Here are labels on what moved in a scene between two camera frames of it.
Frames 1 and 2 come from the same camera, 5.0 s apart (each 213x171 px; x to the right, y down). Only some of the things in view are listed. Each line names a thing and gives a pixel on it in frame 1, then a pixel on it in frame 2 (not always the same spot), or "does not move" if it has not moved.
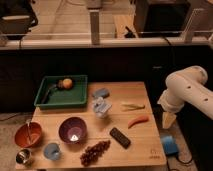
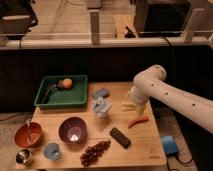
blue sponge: x=102 y=92 does not move
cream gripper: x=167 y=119 → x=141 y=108
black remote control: x=119 y=137 does not move
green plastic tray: x=62 y=91 does not move
